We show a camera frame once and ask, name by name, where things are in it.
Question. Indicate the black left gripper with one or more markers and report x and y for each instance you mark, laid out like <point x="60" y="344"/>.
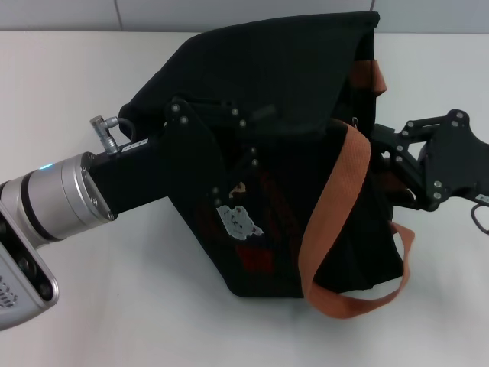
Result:
<point x="172" y="168"/>

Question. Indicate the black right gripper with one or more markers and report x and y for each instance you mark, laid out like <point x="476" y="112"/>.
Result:
<point x="458" y="160"/>

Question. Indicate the silver zipper pull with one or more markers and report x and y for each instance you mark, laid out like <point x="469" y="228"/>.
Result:
<point x="354" y="121"/>

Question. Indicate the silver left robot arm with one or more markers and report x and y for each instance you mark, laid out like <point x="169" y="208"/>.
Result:
<point x="49" y="199"/>

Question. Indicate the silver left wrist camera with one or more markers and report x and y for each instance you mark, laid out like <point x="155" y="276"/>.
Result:
<point x="23" y="275"/>

